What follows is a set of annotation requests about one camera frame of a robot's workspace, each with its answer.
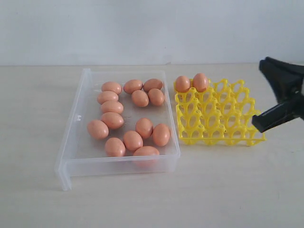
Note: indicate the brown egg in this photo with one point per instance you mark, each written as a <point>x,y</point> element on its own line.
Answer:
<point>144,127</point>
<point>156,97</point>
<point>112,106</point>
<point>107,96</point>
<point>140,98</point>
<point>114,147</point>
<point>161,134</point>
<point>200,82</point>
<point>112,120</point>
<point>112,86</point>
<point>182,84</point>
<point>132,85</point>
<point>97,129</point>
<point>151,84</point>
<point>132,141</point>

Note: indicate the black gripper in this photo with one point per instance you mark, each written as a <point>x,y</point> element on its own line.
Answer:
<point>285,78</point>

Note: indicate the brown egg frontmost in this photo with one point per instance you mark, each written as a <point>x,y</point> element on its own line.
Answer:
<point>146,151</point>

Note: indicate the yellow plastic egg tray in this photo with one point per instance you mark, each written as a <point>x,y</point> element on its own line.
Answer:
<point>220,115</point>

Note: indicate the clear plastic bin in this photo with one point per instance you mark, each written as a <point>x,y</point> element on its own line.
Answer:
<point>82,155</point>

